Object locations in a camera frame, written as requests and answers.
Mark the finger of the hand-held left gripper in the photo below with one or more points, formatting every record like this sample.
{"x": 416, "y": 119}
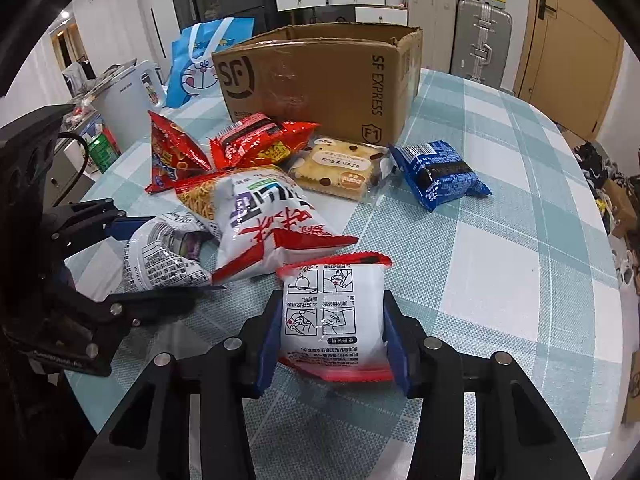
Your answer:
{"x": 132, "y": 227}
{"x": 150, "y": 307}

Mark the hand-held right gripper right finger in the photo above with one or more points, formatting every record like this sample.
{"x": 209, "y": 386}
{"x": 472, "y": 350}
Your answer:
{"x": 397, "y": 350}

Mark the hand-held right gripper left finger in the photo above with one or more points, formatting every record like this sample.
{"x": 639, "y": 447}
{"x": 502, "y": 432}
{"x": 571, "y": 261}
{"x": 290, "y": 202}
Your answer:
{"x": 267, "y": 345}

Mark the newspaper print snack packet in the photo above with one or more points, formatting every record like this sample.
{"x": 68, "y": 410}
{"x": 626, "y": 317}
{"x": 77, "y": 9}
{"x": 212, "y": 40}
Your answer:
{"x": 155, "y": 260}

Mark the white red-edged snack packet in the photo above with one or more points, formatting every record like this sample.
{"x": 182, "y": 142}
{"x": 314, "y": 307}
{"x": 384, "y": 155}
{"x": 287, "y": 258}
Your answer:
{"x": 325, "y": 310}

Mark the red triangular chip bag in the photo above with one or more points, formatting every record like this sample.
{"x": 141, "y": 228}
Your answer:
{"x": 170, "y": 155}

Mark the large white red snack bag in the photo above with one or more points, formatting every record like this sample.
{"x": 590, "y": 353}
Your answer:
{"x": 265, "y": 225}

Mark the red dark-striped snack packet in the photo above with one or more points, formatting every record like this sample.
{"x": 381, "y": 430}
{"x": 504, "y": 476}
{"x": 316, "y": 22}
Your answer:
{"x": 250, "y": 145}

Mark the blue snack packet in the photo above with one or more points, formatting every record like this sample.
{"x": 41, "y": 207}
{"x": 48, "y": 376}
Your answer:
{"x": 440, "y": 175}

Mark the clear cracker packet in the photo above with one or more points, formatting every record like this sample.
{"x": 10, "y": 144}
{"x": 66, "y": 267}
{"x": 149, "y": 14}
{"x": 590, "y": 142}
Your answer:
{"x": 335, "y": 165}

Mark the brown cardboard box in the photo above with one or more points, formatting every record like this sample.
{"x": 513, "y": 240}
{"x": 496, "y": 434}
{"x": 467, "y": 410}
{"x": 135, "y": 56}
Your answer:
{"x": 310, "y": 85}

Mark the green box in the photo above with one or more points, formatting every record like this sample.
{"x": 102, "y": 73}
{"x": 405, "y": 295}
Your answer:
{"x": 102, "y": 152}

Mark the white appliance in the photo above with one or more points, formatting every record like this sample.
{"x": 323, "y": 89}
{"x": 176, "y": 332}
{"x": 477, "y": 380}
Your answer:
{"x": 125, "y": 110}

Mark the green checked tablecloth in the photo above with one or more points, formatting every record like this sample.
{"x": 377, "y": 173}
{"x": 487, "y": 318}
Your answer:
{"x": 500, "y": 260}

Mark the blue cartoon tote bag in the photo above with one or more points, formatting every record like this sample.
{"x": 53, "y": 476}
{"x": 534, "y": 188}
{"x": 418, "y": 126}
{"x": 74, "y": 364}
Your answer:
{"x": 195, "y": 70}

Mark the small brown floor box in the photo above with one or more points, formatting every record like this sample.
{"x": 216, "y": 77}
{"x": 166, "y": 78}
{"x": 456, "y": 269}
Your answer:
{"x": 620, "y": 205}

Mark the pile of shoes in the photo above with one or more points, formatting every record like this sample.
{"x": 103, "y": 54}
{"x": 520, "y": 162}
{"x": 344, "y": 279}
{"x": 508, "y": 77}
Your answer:
{"x": 595, "y": 160}

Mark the silver suitcase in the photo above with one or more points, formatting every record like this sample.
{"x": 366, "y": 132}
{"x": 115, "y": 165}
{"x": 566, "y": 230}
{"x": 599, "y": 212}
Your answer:
{"x": 480, "y": 40}

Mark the beige suitcase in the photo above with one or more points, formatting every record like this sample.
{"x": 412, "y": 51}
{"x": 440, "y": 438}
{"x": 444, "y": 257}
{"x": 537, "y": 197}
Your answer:
{"x": 435, "y": 25}

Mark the wooden door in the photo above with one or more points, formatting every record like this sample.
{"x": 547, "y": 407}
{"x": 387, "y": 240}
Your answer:
{"x": 565, "y": 35}

